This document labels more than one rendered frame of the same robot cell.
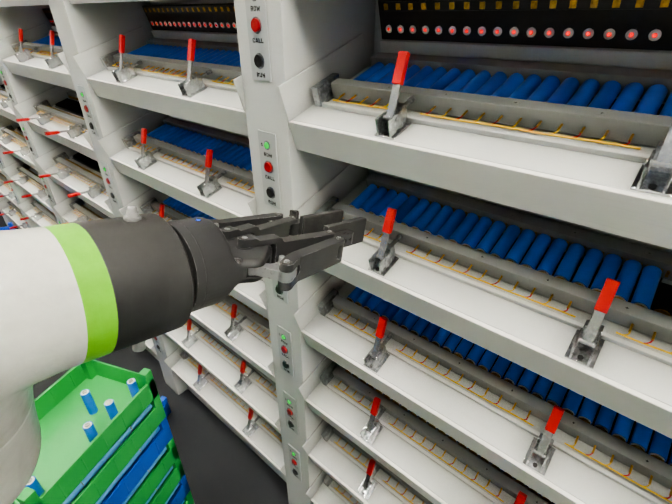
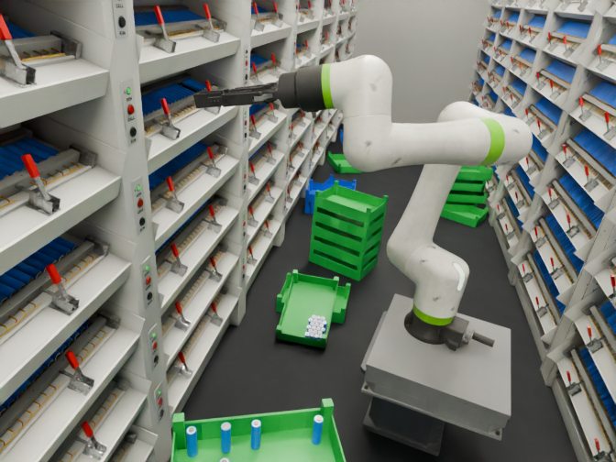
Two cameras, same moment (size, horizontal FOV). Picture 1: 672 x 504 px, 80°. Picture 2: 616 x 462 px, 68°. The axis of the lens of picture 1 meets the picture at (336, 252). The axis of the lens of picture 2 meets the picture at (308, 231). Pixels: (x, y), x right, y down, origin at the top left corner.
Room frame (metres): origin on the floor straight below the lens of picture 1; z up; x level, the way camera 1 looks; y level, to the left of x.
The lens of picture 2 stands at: (0.77, 1.02, 1.27)
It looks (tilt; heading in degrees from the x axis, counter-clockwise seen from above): 28 degrees down; 238
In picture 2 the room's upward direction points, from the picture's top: 5 degrees clockwise
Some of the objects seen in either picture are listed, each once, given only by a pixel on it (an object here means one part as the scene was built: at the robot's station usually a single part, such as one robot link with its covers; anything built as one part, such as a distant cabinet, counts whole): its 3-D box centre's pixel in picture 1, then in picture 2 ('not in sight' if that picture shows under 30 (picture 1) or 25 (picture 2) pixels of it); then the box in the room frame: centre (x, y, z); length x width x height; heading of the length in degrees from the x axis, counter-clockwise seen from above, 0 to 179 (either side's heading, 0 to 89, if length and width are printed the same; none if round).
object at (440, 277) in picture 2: not in sight; (437, 283); (-0.17, 0.26, 0.53); 0.16 x 0.13 x 0.19; 88
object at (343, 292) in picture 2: not in sight; (313, 297); (-0.18, -0.39, 0.04); 0.30 x 0.20 x 0.08; 139
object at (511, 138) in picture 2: not in sight; (497, 141); (-0.23, 0.28, 0.96); 0.18 x 0.13 x 0.12; 178
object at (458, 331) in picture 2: not in sight; (448, 327); (-0.19, 0.32, 0.40); 0.26 x 0.15 x 0.06; 120
